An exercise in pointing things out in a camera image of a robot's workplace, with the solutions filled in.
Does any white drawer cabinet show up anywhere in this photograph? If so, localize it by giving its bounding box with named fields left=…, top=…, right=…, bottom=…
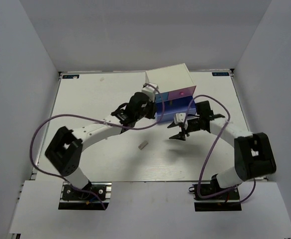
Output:
left=145, top=63, right=196, bottom=95

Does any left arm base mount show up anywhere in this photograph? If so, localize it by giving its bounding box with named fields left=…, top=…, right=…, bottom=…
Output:
left=58, top=182, right=112, bottom=211

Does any light blue drawer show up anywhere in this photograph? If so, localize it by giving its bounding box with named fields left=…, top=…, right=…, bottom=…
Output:
left=155, top=92, right=169, bottom=103

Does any pink drawer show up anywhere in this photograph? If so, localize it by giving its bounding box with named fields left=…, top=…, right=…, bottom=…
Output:
left=168, top=85, right=196, bottom=101

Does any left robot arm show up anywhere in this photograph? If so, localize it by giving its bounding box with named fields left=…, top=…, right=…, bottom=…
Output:
left=45, top=92, right=156, bottom=199

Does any white dirty eraser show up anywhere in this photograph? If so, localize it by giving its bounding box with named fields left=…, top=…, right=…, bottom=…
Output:
left=138, top=140, right=148, bottom=150

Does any dark blue drawer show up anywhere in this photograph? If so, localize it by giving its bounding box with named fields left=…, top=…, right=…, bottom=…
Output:
left=155, top=96, right=196, bottom=123

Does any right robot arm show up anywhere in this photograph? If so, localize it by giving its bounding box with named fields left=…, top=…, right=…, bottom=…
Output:
left=169, top=101, right=277, bottom=199

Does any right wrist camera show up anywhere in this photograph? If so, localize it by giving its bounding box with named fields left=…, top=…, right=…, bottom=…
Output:
left=174, top=113, right=187, bottom=125

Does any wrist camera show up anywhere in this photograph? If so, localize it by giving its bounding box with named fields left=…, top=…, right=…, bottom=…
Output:
left=174, top=113, right=187, bottom=125
left=141, top=83, right=159, bottom=102

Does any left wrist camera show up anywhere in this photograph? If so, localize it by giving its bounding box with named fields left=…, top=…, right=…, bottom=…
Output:
left=141, top=83, right=159, bottom=102

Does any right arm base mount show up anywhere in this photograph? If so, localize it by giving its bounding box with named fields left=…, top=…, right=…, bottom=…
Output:
left=189, top=184, right=242, bottom=212

